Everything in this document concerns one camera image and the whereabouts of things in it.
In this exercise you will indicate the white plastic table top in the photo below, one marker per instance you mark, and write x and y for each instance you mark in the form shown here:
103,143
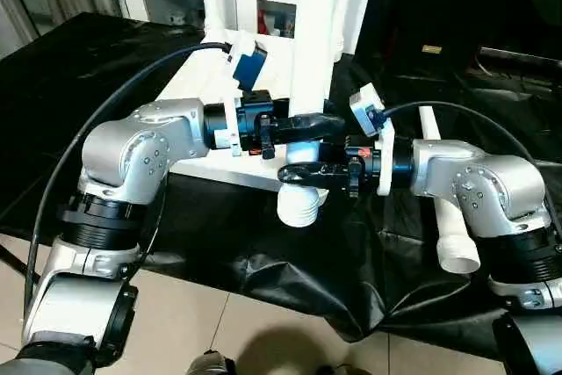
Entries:
211,129

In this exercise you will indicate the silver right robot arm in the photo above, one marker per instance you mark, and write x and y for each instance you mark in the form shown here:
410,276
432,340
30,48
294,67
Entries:
474,177

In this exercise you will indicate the small tan block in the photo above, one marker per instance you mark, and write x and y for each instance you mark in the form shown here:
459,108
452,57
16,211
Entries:
431,48

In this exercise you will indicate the black mat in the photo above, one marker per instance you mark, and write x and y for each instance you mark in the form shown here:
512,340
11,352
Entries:
66,107

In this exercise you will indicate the black left robot foot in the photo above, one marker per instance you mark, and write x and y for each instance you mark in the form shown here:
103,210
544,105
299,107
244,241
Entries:
211,364

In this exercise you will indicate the black slanted stand leg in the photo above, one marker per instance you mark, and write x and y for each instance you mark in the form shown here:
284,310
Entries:
13,261

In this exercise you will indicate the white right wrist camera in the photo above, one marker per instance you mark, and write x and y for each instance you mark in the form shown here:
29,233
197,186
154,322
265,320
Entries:
371,107

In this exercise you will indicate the black rail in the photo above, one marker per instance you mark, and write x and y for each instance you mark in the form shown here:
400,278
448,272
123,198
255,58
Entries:
518,52

